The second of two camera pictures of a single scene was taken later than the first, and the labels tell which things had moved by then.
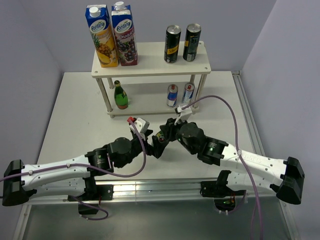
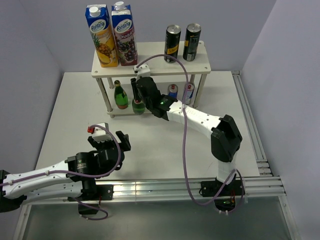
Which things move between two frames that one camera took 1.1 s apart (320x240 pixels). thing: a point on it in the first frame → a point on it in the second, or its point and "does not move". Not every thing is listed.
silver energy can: x=172 y=91 does not move
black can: x=192 y=40 does not move
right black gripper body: x=173 y=129 → x=148 y=104
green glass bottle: x=160 y=136 → x=138 y=106
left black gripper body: x=136 y=146 → x=101 y=146
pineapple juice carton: x=98 y=19 does not move
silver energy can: x=188 y=92 does not move
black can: x=172 y=43 does not move
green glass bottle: x=120 y=96 does not move
